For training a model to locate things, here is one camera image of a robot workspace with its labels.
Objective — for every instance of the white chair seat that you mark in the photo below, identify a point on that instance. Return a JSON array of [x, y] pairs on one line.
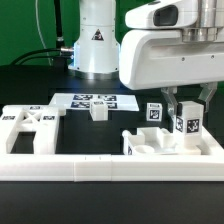
[[154, 141]]

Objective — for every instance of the white U-shaped fence frame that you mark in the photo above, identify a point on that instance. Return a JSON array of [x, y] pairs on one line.
[[31, 167]]

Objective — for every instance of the white tagged cube left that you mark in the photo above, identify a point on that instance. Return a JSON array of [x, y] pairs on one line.
[[154, 112]]

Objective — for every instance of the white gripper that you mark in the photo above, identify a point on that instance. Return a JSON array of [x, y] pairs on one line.
[[157, 59]]

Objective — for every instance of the white marker base sheet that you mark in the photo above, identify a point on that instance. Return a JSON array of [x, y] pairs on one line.
[[81, 101]]

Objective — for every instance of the white chair back frame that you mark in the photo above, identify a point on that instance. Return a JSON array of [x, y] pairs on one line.
[[43, 120]]

